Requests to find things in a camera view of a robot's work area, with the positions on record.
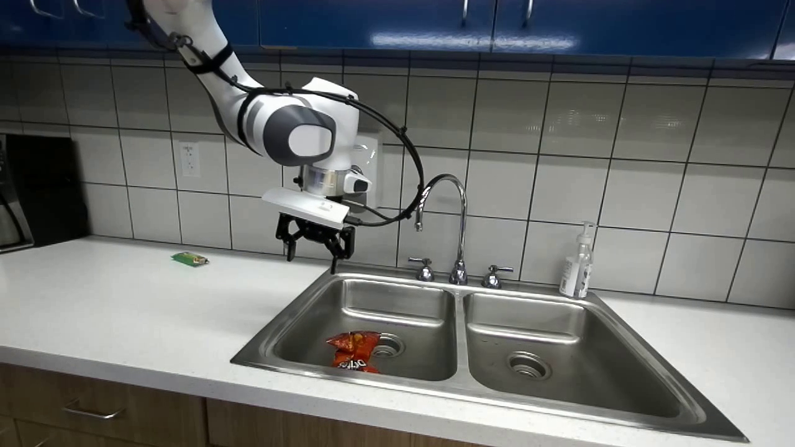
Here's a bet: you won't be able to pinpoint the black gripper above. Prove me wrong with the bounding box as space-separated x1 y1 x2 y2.
274 212 358 276

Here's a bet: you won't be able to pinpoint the red Doritos chip bag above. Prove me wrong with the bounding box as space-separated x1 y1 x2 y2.
326 330 386 376

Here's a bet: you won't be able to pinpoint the stainless steel double sink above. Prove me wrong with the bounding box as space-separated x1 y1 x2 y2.
228 265 751 443

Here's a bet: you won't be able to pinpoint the chrome gooseneck faucet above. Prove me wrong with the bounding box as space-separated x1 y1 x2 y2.
412 172 473 287

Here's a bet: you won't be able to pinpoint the wooden base cabinets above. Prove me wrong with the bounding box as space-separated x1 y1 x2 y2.
0 359 481 447

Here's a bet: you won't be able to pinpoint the clear dish soap bottle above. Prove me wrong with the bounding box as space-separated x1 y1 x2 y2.
556 220 598 300

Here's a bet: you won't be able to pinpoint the black countertop appliance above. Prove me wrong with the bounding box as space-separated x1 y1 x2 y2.
0 131 92 254

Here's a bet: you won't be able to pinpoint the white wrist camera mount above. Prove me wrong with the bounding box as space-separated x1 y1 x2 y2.
261 168 373 234

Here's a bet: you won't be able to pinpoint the chrome faucet handle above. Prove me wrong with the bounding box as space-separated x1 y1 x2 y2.
407 256 438 284
481 264 517 290

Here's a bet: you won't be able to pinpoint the white wall soap dispenser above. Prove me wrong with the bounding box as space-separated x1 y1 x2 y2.
354 131 383 194

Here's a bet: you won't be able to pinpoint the white wall outlet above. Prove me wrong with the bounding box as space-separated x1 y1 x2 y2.
171 136 207 181

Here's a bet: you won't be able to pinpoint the metal drawer handle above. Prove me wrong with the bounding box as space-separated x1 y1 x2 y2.
60 403 121 425

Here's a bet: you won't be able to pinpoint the blue wall cabinets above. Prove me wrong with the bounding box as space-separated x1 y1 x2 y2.
0 0 795 64

